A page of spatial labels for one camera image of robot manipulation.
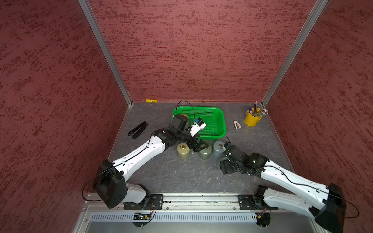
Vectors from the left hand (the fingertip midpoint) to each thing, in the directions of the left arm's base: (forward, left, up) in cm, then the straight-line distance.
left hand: (201, 142), depth 75 cm
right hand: (-9, -15, -12) cm, 21 cm away
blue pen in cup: (+32, -38, -9) cm, 50 cm away
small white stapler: (+25, -28, -17) cm, 42 cm away
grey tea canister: (-11, -12, -2) cm, 16 cm away
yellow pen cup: (+26, -38, -14) cm, 48 cm away
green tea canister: (0, -3, -13) cm, 14 cm away
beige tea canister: (0, +10, -11) cm, 15 cm away
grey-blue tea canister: (+2, -11, -11) cm, 16 cm away
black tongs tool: (+19, +44, -17) cm, 51 cm away
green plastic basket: (+31, -12, -18) cm, 38 cm away
